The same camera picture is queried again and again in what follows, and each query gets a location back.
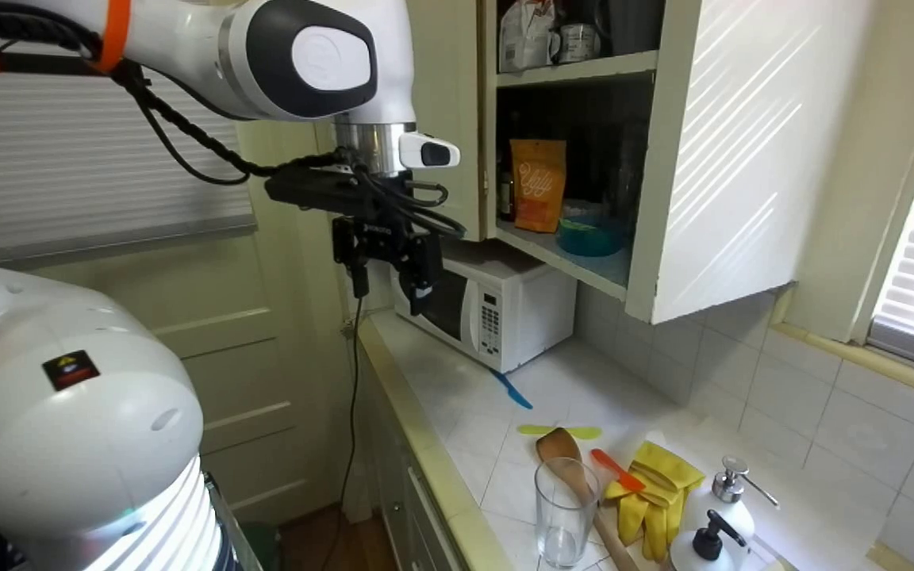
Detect soap bottle black pump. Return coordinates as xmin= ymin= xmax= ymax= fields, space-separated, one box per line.
xmin=671 ymin=508 xmax=753 ymax=571

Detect cream base cabinet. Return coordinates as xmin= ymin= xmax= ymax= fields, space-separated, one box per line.
xmin=354 ymin=351 xmax=472 ymax=571

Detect cream cabinet door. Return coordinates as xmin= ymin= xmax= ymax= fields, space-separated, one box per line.
xmin=651 ymin=0 xmax=886 ymax=326

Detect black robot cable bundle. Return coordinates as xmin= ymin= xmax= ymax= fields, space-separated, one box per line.
xmin=0 ymin=0 xmax=471 ymax=267

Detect blue plastic utensil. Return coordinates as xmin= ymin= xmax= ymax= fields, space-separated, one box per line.
xmin=491 ymin=368 xmax=538 ymax=412

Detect black hanging power cord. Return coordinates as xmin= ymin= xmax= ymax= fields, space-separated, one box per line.
xmin=333 ymin=296 xmax=368 ymax=514

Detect clear glass cup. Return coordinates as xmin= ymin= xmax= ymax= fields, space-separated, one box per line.
xmin=530 ymin=458 xmax=601 ymax=571

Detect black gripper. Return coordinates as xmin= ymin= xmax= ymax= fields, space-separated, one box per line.
xmin=329 ymin=201 xmax=444 ymax=316

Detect wooden spoon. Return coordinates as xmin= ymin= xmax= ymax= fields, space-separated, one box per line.
xmin=534 ymin=424 xmax=644 ymax=571

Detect teal bowl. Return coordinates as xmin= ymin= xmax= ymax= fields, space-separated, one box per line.
xmin=556 ymin=199 xmax=633 ymax=260

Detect cream wall cabinet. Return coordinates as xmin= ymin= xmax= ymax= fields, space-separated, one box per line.
xmin=478 ymin=0 xmax=705 ymax=326

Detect grey window blind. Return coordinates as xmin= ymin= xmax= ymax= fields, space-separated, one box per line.
xmin=0 ymin=45 xmax=262 ymax=267

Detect cream panelled door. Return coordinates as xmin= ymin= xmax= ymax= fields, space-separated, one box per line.
xmin=27 ymin=221 xmax=368 ymax=528

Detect yellow rubber gloves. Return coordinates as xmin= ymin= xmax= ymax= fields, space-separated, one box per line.
xmin=601 ymin=436 xmax=712 ymax=563

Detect soap bottle silver pump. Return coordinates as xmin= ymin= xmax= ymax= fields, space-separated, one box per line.
xmin=709 ymin=457 xmax=784 ymax=541

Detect orange handled utensil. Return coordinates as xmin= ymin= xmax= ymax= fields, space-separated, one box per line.
xmin=589 ymin=448 xmax=651 ymax=497

